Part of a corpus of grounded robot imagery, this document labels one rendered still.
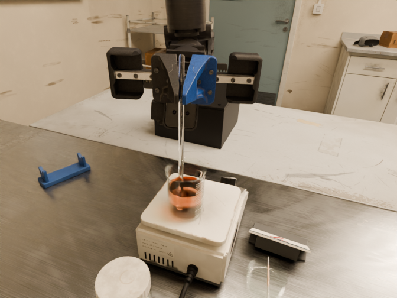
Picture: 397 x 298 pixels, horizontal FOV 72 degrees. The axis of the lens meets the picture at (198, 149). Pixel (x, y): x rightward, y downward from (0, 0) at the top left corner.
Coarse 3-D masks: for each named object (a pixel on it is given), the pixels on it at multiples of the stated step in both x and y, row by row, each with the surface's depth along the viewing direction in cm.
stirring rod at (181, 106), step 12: (180, 60) 27; (180, 72) 27; (180, 84) 28; (180, 96) 29; (180, 108) 29; (180, 120) 30; (180, 132) 31; (180, 144) 31; (180, 156) 32; (180, 168) 33; (180, 180) 34
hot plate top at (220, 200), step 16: (160, 192) 41; (208, 192) 42; (224, 192) 42; (240, 192) 42; (160, 208) 38; (208, 208) 39; (224, 208) 39; (144, 224) 36; (160, 224) 36; (176, 224) 36; (192, 224) 36; (208, 224) 36; (224, 224) 36; (208, 240) 34; (224, 240) 34
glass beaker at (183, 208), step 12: (168, 168) 35; (192, 168) 37; (204, 168) 35; (168, 180) 34; (192, 180) 32; (204, 180) 35; (168, 192) 35; (180, 192) 33; (192, 192) 34; (168, 204) 36; (180, 204) 34; (192, 204) 35; (180, 216) 36; (192, 216) 36
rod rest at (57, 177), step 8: (80, 160) 60; (40, 168) 55; (64, 168) 59; (72, 168) 59; (80, 168) 59; (88, 168) 60; (48, 176) 57; (56, 176) 57; (64, 176) 57; (72, 176) 58; (48, 184) 55
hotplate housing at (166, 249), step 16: (240, 208) 42; (144, 240) 37; (160, 240) 36; (176, 240) 36; (192, 240) 36; (144, 256) 39; (160, 256) 38; (176, 256) 37; (192, 256) 36; (208, 256) 35; (224, 256) 34; (176, 272) 39; (192, 272) 36; (208, 272) 36; (224, 272) 36
